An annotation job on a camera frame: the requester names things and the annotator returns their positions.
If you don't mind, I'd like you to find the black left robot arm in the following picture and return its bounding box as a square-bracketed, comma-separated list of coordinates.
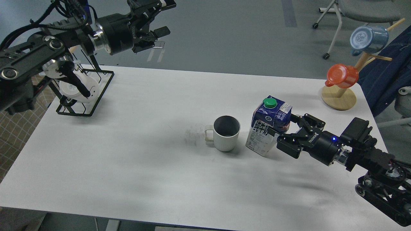
[1, 0, 177, 115]

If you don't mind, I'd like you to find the wooden cup tree stand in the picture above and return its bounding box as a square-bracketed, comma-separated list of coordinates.
[321, 18, 405, 111]

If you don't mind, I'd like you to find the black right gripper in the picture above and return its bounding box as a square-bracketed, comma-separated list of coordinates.
[266, 114, 342, 166]

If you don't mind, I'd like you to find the black wire dish rack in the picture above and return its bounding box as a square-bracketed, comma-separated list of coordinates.
[40, 46, 114, 117]

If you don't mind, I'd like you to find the white cup in rack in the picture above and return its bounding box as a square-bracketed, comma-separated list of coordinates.
[59, 72, 101, 104]

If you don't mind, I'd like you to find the white ribbed mug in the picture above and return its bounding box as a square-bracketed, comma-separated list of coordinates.
[204, 115, 241, 152]

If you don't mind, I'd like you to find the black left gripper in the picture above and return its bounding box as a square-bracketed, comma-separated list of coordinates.
[92, 0, 177, 56]

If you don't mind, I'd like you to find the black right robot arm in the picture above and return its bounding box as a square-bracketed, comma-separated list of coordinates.
[267, 114, 411, 227]

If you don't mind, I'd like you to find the blue white milk carton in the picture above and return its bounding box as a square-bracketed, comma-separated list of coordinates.
[246, 95, 292, 157]

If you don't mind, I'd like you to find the beige checkered cloth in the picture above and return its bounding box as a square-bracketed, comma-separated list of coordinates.
[0, 87, 56, 181]

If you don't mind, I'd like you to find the grey office chair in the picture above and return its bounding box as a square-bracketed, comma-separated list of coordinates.
[312, 0, 401, 60]

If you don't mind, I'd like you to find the dark blue cloth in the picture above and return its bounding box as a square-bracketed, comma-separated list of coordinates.
[358, 26, 411, 117]

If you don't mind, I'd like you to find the orange plastic cup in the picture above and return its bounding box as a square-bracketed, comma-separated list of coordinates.
[325, 64, 359, 88]

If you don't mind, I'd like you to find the blue plastic cup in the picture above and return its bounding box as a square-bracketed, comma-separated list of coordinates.
[349, 25, 389, 56]

